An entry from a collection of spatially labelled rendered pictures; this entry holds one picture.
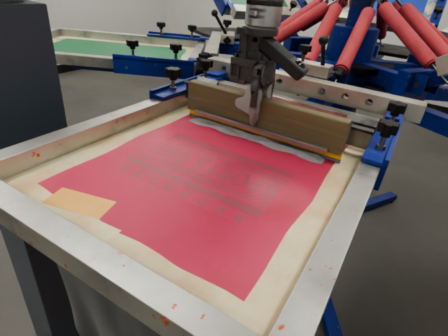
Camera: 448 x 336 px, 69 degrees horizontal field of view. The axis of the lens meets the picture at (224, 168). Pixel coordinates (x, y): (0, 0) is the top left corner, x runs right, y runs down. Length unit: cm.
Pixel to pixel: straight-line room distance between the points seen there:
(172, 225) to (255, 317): 19
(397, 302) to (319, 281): 150
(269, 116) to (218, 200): 28
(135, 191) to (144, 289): 24
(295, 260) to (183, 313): 19
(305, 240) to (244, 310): 16
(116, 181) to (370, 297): 148
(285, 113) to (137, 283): 50
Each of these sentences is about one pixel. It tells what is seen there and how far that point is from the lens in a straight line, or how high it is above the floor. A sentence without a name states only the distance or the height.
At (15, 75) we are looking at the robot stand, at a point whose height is 105.
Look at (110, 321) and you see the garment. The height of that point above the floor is 69.
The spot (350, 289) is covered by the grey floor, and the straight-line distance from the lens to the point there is 184.
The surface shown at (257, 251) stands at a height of 95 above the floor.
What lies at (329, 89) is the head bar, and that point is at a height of 103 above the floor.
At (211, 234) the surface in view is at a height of 95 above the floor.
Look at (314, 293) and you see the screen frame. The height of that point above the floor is 99.
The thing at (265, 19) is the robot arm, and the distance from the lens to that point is 72.
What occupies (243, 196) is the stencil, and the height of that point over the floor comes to 95.
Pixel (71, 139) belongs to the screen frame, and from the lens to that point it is 72.
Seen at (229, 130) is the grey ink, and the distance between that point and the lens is 82.
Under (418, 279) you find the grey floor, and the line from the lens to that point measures 209.
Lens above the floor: 128
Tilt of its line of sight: 30 degrees down
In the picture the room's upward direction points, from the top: 5 degrees clockwise
